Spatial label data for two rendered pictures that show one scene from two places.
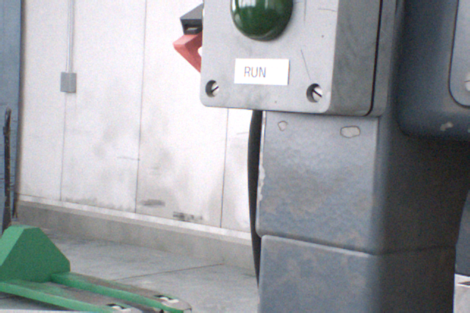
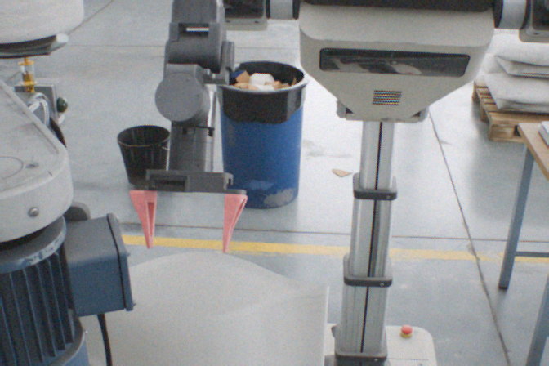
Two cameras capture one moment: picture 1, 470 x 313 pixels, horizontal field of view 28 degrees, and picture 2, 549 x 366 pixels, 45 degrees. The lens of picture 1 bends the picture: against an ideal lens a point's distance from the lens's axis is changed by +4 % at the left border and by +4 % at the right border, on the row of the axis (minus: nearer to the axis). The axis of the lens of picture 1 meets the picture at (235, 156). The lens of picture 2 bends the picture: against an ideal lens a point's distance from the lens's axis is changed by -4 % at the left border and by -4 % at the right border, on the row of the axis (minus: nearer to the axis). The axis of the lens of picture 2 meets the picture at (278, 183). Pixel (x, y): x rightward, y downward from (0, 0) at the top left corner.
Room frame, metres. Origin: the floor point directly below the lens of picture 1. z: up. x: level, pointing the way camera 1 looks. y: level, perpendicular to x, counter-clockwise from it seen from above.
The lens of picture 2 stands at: (1.64, -0.36, 1.74)
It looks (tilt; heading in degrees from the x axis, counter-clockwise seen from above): 27 degrees down; 144
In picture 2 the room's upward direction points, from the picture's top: 1 degrees clockwise
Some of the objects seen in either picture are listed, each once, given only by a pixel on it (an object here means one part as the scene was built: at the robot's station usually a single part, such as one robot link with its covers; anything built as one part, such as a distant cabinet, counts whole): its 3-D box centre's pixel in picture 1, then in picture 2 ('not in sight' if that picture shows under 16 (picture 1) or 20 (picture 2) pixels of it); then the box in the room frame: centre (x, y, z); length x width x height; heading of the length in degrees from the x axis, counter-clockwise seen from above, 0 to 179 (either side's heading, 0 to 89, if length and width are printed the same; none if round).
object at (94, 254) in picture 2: not in sight; (96, 273); (0.94, -0.13, 1.25); 0.10 x 0.08 x 0.12; 165
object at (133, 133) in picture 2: not in sight; (145, 157); (-1.55, 1.06, 0.13); 0.30 x 0.30 x 0.26
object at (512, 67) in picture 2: not in sight; (527, 57); (-0.92, 3.55, 0.44); 0.66 x 0.43 x 0.13; 140
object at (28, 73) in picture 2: not in sight; (28, 73); (0.48, -0.05, 1.37); 0.03 x 0.02 x 0.03; 50
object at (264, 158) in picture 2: not in sight; (261, 135); (-1.05, 1.50, 0.32); 0.51 x 0.48 x 0.65; 140
